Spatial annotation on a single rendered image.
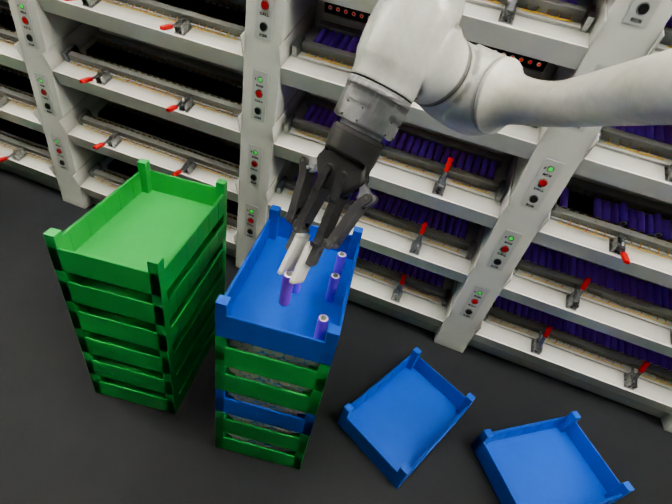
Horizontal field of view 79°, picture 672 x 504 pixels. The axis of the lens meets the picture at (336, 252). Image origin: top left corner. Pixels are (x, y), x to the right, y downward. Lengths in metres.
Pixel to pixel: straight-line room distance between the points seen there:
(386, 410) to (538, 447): 0.41
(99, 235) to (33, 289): 0.56
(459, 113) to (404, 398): 0.80
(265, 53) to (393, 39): 0.57
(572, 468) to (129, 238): 1.19
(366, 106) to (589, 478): 1.10
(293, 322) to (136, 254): 0.34
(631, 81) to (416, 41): 0.22
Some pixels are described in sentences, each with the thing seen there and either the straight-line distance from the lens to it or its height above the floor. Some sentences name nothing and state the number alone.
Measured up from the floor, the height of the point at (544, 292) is 0.30.
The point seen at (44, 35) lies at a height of 0.57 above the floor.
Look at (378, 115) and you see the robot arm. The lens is 0.53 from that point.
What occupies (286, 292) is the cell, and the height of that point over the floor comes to 0.52.
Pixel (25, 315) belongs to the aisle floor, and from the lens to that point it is 1.39.
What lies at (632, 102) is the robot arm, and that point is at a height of 0.89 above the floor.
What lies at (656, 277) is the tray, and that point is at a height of 0.46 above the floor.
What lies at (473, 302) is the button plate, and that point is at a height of 0.21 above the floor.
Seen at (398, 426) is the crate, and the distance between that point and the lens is 1.15.
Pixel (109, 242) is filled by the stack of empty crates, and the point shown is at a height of 0.40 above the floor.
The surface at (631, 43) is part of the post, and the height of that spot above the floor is 0.89.
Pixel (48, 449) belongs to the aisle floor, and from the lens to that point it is 1.14.
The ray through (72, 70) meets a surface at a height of 0.49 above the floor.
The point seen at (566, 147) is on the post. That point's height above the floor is 0.69.
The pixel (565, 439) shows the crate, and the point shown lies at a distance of 1.37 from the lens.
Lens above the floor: 0.97
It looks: 39 degrees down
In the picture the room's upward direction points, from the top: 14 degrees clockwise
